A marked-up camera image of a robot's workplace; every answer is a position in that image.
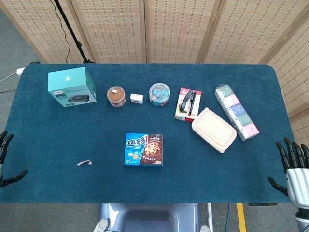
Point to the yellow floor tape strip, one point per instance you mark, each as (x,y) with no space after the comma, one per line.
(241,217)

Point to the multicolour tissue pack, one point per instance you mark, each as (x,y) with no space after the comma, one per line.
(237,112)

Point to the dark blue table mat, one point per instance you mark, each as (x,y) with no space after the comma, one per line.
(154,181)

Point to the white table leg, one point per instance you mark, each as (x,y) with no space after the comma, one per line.
(210,217)

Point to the red white stapler package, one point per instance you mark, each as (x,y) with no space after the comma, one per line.
(196,96)

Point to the white power adapter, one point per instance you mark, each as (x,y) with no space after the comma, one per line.
(20,71)

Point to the small white staple box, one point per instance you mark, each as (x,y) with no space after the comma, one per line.
(136,98)

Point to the blue brown cookie box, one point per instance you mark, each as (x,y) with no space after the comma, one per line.
(142,151)

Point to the bamboo folding screen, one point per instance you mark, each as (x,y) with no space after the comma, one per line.
(178,29)

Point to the teal speaker retail box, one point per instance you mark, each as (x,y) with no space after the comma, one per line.
(70,82)

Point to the clear jar with brown snack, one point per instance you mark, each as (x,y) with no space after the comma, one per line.
(116,95)

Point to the black tripod stand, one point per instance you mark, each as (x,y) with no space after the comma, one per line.
(72,32)

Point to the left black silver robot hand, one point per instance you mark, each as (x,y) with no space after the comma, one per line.
(14,178)

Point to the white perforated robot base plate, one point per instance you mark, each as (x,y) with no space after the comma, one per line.
(204,228)
(101,225)

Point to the black stapler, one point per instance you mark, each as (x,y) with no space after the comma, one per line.
(187,102)

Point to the blue-grey robot torso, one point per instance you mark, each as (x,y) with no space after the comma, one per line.
(149,217)

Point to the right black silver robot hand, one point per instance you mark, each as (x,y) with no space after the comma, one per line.
(298,183)

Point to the beige lidded lunch container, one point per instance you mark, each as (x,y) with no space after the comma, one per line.
(213,130)

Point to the black table edge bracket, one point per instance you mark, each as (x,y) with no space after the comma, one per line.
(263,204)

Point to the clear jar of binder clips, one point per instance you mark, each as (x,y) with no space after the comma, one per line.
(159,94)

